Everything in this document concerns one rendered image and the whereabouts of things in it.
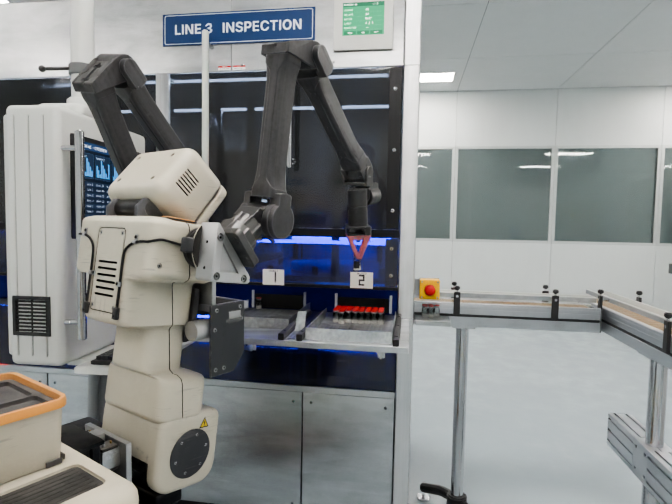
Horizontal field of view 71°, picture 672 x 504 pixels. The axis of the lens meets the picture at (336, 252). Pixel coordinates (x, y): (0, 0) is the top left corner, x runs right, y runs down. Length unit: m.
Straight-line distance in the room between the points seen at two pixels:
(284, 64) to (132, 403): 0.79
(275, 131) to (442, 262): 5.46
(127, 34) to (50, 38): 0.34
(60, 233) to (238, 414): 0.96
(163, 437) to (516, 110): 6.05
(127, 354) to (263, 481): 1.11
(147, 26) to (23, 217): 0.93
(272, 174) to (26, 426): 0.62
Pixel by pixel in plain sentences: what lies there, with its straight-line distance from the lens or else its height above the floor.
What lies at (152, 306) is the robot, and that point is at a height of 1.05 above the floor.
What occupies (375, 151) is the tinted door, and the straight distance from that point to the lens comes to 1.79.
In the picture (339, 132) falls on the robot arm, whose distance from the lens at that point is 1.25.
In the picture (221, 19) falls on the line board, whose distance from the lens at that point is 2.04.
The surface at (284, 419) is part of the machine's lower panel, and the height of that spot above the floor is 0.46.
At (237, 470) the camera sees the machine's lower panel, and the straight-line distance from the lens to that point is 2.12.
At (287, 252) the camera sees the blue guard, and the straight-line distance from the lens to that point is 1.82.
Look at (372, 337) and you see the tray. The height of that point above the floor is 0.90.
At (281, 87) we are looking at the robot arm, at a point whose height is 1.51.
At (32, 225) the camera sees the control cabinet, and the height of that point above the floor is 1.21.
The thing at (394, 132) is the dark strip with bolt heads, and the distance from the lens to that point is 1.79.
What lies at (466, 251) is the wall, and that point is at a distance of 6.40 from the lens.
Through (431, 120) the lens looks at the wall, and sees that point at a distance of 6.50.
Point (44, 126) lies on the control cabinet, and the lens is 1.60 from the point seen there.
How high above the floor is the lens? 1.23
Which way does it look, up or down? 3 degrees down
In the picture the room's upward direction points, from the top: 1 degrees clockwise
